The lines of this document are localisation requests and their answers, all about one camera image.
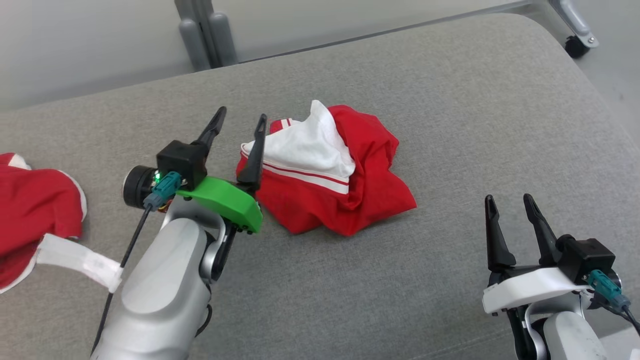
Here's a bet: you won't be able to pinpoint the red basketball jersey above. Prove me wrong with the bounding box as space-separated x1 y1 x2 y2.
236 100 418 237

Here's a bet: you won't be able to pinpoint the white left cable label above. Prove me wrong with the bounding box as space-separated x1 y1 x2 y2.
36 233 124 293

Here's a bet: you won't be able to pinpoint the red shorts with white trim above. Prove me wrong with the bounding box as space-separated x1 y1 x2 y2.
0 152 88 295

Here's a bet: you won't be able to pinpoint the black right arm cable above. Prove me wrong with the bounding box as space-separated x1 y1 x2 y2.
619 304 640 337

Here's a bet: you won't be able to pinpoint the teal left cable connector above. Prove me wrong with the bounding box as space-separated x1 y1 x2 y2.
143 171 182 210

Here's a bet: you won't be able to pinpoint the grey fabric sofa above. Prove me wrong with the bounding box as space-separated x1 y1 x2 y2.
0 12 640 360

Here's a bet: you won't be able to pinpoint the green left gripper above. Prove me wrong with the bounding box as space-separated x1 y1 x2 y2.
176 106 269 235

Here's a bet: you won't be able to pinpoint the teal right cable connector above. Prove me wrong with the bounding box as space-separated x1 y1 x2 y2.
587 270 632 311

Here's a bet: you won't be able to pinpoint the grey metal leg with caster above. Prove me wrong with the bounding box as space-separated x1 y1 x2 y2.
547 0 599 59

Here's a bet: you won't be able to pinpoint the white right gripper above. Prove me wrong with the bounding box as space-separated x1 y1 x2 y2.
482 193 593 316

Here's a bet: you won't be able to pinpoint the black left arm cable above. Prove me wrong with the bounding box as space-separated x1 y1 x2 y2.
91 204 153 353

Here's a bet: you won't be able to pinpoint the grey partition post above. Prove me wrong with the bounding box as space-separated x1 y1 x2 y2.
174 0 239 72

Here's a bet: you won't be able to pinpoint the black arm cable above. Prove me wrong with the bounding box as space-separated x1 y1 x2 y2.
619 304 640 337
91 204 153 353

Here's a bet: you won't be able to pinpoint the teal cable connector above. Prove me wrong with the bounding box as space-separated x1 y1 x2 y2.
587 270 632 311
143 171 182 210

